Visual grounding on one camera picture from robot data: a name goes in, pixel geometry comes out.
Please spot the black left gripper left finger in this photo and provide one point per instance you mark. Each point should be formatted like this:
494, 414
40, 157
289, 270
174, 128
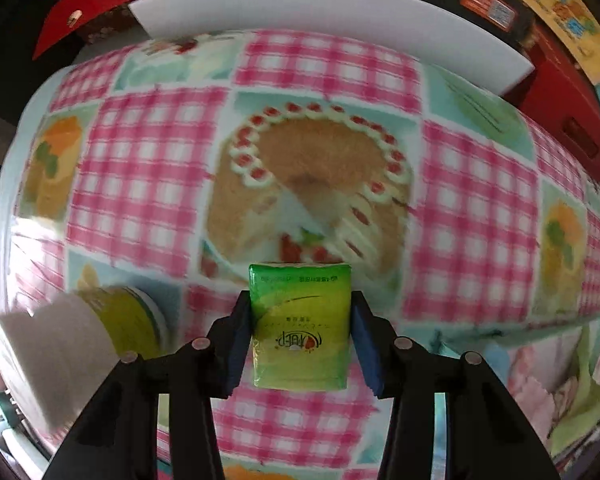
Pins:
115, 436

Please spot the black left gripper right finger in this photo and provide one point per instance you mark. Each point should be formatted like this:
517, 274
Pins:
487, 434

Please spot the light green cloth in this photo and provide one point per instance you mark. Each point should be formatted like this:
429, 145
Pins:
584, 411

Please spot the green tissue pack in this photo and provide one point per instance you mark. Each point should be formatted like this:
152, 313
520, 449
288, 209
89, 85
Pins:
300, 340

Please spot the pink white fluffy towel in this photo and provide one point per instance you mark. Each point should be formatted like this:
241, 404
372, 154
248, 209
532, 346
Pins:
534, 400

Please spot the white plastic jar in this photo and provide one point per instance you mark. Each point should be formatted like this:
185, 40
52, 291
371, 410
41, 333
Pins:
54, 357

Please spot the white tray teal rim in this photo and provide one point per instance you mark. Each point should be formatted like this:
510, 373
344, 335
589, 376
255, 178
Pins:
553, 346

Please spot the pink checkered cake tablecloth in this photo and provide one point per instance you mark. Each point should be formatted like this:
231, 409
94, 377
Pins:
173, 166

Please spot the red cardboard box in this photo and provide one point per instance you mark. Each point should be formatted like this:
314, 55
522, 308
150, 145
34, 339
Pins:
560, 99

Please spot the white foam board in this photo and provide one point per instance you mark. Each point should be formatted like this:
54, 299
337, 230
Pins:
420, 29

